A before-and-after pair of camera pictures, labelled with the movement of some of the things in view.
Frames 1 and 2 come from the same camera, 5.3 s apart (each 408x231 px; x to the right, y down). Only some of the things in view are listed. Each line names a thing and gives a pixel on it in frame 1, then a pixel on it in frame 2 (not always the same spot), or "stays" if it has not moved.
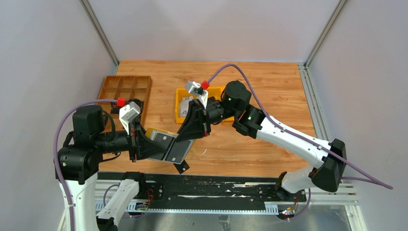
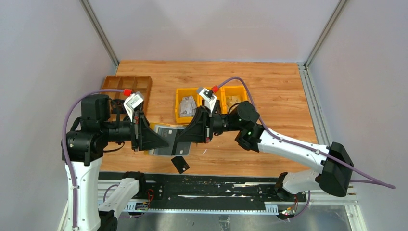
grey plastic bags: [184, 106] stays
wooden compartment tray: [129, 87] stays
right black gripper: [206, 116] → [206, 124]
